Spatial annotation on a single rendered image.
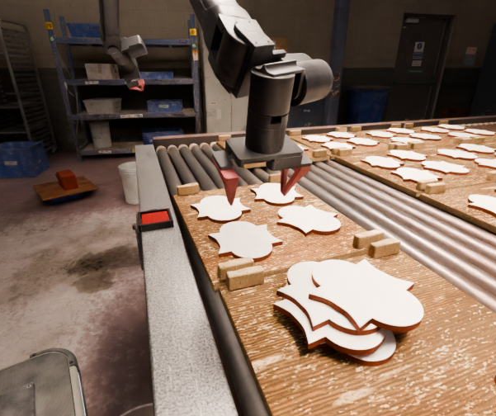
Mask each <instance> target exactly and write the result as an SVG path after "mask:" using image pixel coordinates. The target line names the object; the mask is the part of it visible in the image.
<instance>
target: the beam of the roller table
mask: <svg viewBox="0 0 496 416"><path fill-rule="evenodd" d="M135 162H136V173H137V185H138V197H139V212H141V211H147V210H152V209H158V210H159V209H166V208H170V211H171V214H172V219H173V224H174V227H171V228H166V229H156V230H150V231H144V232H141V243H142V255H143V267H144V289H145V301H146V313H147V325H148V336H149V359H150V370H151V382H152V394H153V406H154V416H239V415H238V412H237V409H236V407H235V403H234V399H233V396H232V394H231V391H230V388H229V383H228V381H227V378H226V375H225V372H224V368H223V365H222V362H221V359H220V355H219V352H218V349H217V347H216V343H215V339H214V336H213V333H212V330H211V327H210V323H209V320H208V318H207V314H206V312H205V307H204V305H203V301H202V298H201V294H200V292H199V289H198V285H197V283H196V279H195V276H194V273H193V270H192V267H191V263H190V260H189V257H188V254H187V250H186V247H185V244H184V241H183V238H182V234H181V231H180V229H179V225H178V222H177V218H176V216H175V212H174V209H173V207H172V202H171V200H170V196H169V194H168V189H167V187H166V184H165V181H164V178H163V174H162V171H161V168H160V165H159V162H158V158H157V155H156V152H155V149H154V145H153V144H147V145H136V146H135Z"/></svg>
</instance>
